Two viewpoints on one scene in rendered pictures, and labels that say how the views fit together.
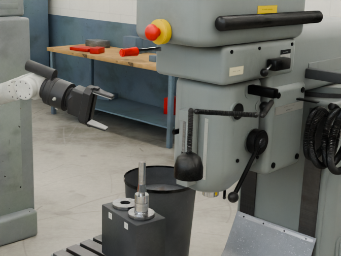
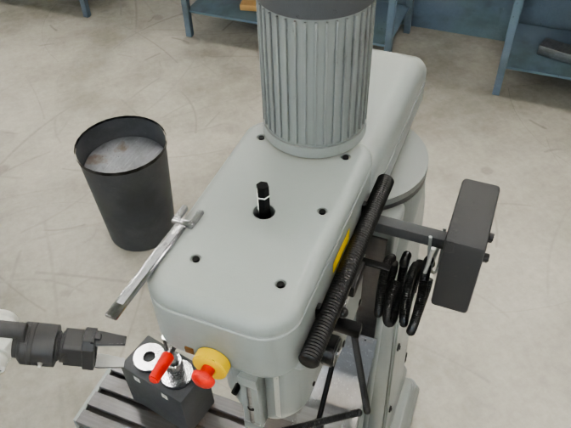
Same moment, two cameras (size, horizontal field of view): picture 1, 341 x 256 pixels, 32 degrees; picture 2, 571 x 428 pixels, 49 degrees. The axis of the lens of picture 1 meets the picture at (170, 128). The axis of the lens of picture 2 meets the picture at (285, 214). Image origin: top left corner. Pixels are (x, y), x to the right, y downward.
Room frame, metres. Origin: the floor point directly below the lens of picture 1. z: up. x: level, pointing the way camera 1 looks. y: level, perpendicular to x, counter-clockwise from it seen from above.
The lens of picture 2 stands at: (0.91, 0.09, 2.64)
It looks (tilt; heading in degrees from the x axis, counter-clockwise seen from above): 45 degrees down; 341
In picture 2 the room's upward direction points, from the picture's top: 2 degrees counter-clockwise
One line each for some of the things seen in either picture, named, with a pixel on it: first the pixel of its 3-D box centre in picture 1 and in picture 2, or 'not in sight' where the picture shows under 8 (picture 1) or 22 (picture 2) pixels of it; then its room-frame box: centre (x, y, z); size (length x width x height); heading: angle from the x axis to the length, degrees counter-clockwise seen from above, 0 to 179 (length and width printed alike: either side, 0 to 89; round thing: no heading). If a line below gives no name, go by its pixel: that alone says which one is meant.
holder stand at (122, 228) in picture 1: (132, 234); (168, 383); (1.92, 0.12, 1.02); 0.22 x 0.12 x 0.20; 37
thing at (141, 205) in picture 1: (141, 204); (175, 367); (1.88, 0.09, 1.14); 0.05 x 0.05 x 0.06
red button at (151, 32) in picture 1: (153, 32); (205, 375); (1.45, 0.05, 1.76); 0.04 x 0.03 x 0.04; 48
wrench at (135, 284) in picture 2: not in sight; (155, 258); (1.60, 0.07, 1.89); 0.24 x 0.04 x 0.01; 136
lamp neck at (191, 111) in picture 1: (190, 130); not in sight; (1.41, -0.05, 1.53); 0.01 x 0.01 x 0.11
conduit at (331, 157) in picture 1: (323, 135); (393, 288); (1.71, -0.45, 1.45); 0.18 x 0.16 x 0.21; 138
